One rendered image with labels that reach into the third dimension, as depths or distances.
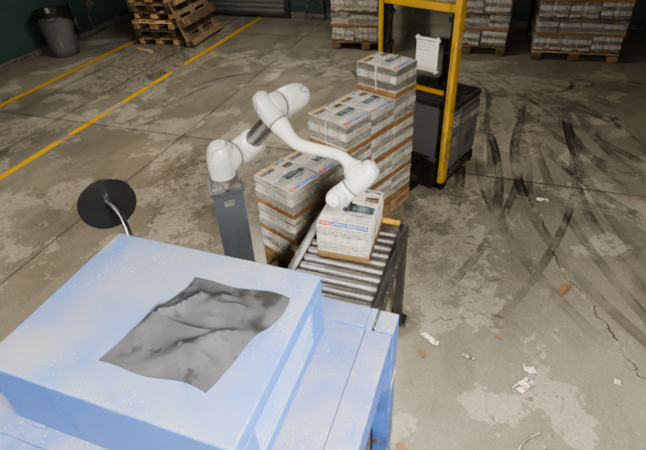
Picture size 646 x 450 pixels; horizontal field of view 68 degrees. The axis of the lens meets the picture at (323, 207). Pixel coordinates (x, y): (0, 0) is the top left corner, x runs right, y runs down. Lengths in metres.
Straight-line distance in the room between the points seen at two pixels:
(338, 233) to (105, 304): 1.50
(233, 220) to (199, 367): 2.07
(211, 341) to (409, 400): 2.12
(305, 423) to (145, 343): 0.39
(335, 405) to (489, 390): 2.05
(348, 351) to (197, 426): 0.46
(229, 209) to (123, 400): 2.06
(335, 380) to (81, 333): 0.59
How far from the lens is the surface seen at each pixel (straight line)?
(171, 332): 1.10
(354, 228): 2.47
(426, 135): 4.62
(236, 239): 3.13
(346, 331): 1.32
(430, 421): 2.99
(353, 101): 3.75
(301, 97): 2.47
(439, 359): 3.23
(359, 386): 1.21
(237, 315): 1.09
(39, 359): 1.20
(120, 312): 1.21
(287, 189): 3.15
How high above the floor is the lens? 2.56
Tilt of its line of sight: 36 degrees down
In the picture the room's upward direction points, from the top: 3 degrees counter-clockwise
